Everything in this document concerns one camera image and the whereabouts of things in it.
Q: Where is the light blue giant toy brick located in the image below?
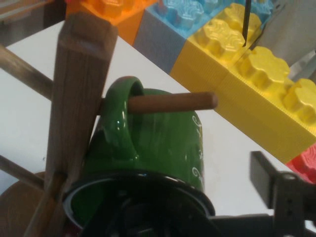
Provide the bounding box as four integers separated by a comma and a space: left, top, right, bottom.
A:
145, 0, 275, 40

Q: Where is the slanted aluminium post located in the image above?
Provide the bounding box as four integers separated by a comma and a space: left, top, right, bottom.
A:
250, 0, 316, 82

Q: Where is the horizontal aluminium rail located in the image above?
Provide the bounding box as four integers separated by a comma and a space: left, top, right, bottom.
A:
0, 0, 67, 48

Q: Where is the yellow giant toy brick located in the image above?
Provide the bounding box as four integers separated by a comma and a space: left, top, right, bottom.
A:
170, 2, 263, 91
216, 45, 316, 164

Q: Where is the orange giant toy brick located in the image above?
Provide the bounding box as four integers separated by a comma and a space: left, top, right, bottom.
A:
65, 0, 158, 47

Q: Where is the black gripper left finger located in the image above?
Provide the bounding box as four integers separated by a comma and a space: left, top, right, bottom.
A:
98, 191, 188, 237

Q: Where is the brown wooden mug tree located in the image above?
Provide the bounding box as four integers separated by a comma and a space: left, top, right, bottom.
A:
0, 12, 218, 237

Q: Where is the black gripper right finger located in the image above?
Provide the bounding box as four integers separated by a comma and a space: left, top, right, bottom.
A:
250, 150, 316, 221

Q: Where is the green enamel mug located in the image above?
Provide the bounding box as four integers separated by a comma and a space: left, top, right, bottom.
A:
63, 76, 216, 237

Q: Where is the small red giant toy brick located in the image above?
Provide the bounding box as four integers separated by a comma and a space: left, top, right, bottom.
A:
285, 144, 316, 185

